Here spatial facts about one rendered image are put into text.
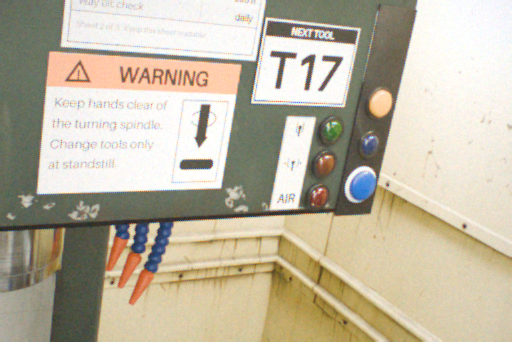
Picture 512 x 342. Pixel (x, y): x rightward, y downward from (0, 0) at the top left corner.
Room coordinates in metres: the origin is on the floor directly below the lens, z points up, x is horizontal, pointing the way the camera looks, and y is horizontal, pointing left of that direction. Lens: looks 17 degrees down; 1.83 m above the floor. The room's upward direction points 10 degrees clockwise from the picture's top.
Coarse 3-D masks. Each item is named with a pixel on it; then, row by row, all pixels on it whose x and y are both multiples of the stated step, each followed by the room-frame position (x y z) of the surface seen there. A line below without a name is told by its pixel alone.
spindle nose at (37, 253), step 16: (0, 240) 0.61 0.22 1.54; (16, 240) 0.62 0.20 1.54; (32, 240) 0.64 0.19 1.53; (48, 240) 0.65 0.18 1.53; (0, 256) 0.61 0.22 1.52; (16, 256) 0.62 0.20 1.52; (32, 256) 0.64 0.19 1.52; (48, 256) 0.66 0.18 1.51; (0, 272) 0.61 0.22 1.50; (16, 272) 0.62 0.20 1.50; (32, 272) 0.64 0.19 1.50; (48, 272) 0.66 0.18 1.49; (0, 288) 0.62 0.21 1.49; (16, 288) 0.63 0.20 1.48
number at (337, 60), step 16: (304, 48) 0.62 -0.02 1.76; (320, 48) 0.63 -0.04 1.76; (336, 48) 0.64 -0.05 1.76; (304, 64) 0.63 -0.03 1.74; (320, 64) 0.64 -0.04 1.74; (336, 64) 0.64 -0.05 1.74; (304, 80) 0.63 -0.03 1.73; (320, 80) 0.64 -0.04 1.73; (336, 80) 0.65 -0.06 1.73; (304, 96) 0.63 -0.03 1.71; (320, 96) 0.64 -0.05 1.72; (336, 96) 0.65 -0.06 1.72
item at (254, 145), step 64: (0, 0) 0.49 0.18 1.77; (64, 0) 0.51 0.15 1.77; (320, 0) 0.63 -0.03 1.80; (384, 0) 0.67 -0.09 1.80; (0, 64) 0.49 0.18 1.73; (256, 64) 0.60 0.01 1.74; (0, 128) 0.49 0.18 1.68; (256, 128) 0.61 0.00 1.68; (0, 192) 0.49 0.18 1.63; (128, 192) 0.55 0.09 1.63; (192, 192) 0.58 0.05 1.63; (256, 192) 0.61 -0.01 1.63
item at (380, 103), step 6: (372, 96) 0.67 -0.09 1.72; (378, 96) 0.67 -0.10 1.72; (384, 96) 0.67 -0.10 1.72; (390, 96) 0.68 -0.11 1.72; (372, 102) 0.67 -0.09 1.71; (378, 102) 0.67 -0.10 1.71; (384, 102) 0.67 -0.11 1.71; (390, 102) 0.68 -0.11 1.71; (372, 108) 0.67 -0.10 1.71; (378, 108) 0.67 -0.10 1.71; (384, 108) 0.67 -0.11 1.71; (390, 108) 0.68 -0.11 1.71; (372, 114) 0.67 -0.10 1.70; (378, 114) 0.67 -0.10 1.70; (384, 114) 0.68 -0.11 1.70
